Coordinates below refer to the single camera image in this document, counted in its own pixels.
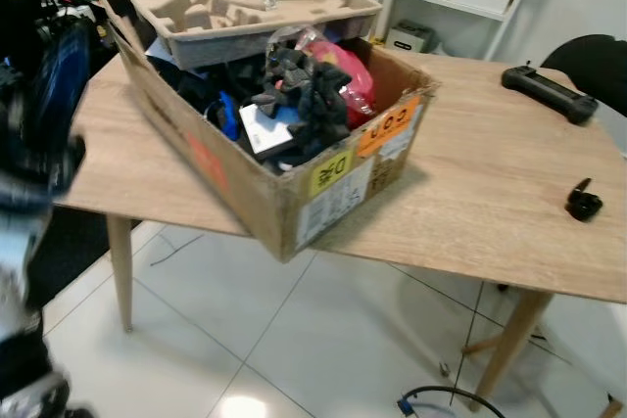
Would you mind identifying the small black open case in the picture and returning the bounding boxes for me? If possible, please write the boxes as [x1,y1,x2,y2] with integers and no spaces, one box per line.
[565,177,604,222]

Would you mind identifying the black handheld controller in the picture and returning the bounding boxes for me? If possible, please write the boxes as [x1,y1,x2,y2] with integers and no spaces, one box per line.
[502,64,600,126]

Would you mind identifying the black shell chair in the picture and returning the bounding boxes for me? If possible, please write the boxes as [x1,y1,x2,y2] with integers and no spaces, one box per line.
[541,34,627,116]

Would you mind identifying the light wooden table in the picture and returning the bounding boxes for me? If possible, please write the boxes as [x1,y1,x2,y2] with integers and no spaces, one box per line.
[54,41,627,414]

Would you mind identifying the small grey box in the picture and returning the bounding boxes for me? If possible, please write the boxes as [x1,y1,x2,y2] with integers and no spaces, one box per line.
[385,22,439,54]

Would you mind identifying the red plastic bag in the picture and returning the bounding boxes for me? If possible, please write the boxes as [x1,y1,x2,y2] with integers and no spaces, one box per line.
[294,28,376,131]

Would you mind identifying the black egg-crate foam piece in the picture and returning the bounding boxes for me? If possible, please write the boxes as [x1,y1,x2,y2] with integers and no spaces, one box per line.
[251,43,354,161]

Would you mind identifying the white booklet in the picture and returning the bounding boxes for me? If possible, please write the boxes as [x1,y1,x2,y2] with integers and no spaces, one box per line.
[238,103,300,157]

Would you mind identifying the blue plastic item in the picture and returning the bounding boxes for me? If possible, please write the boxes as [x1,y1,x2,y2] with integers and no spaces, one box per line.
[216,92,243,140]

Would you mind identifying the beige moulded pulp tray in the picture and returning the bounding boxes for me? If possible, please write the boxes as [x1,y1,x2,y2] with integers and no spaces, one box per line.
[108,0,383,71]

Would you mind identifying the brown cardboard box with labels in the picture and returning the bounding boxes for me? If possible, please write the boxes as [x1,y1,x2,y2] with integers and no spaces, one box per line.
[73,0,439,264]

